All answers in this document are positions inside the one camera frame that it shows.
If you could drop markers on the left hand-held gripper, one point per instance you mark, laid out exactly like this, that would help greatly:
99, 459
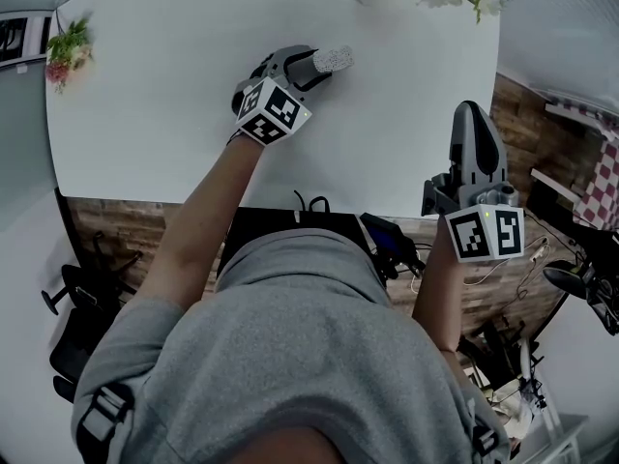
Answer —
271, 111

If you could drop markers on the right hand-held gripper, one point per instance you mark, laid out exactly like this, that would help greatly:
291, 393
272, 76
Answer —
483, 235

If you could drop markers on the person's right forearm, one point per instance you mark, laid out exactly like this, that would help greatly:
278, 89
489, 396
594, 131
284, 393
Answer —
437, 298

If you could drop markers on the person's left forearm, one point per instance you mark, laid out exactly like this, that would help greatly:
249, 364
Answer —
203, 220

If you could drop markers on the white side table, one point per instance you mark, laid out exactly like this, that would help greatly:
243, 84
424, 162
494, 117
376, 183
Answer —
561, 182

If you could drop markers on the white power strip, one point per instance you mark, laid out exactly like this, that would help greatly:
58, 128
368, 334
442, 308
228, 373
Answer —
540, 252

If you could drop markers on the checkered tablecloth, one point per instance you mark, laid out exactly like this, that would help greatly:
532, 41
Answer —
602, 186

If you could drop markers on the person's black trousers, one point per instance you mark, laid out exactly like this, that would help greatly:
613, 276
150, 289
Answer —
271, 225

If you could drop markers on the pink flower bouquet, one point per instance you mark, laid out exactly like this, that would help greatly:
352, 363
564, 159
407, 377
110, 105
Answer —
65, 56

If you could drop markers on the person's grey shirt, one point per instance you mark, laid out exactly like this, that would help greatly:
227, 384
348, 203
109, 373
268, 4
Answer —
290, 356

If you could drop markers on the black metal rack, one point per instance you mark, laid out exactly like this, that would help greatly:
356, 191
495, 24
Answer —
19, 37

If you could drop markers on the black office chair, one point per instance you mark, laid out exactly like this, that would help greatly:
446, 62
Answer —
77, 327

